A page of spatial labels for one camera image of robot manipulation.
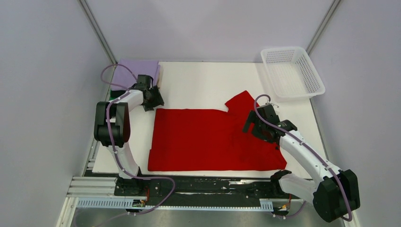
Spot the red t shirt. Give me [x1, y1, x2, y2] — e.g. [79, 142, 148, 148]
[148, 91, 287, 172]

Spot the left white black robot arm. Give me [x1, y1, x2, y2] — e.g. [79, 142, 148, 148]
[94, 75, 164, 195]

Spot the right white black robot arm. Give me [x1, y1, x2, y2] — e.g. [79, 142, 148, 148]
[243, 104, 360, 222]

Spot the wooden board under stack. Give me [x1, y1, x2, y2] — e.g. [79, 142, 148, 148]
[156, 65, 163, 88]

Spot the folded lilac t shirt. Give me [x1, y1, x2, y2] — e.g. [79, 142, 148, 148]
[112, 58, 161, 87]

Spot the folded black t shirt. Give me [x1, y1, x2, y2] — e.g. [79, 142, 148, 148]
[110, 90, 126, 98]

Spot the white plastic basket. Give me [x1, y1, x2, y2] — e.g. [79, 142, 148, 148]
[260, 46, 326, 101]

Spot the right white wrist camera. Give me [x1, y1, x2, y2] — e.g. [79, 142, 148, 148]
[266, 102, 279, 108]

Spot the white slotted cable duct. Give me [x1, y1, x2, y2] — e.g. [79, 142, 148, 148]
[76, 197, 274, 212]

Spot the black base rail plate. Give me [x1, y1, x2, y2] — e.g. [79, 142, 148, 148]
[111, 174, 298, 208]

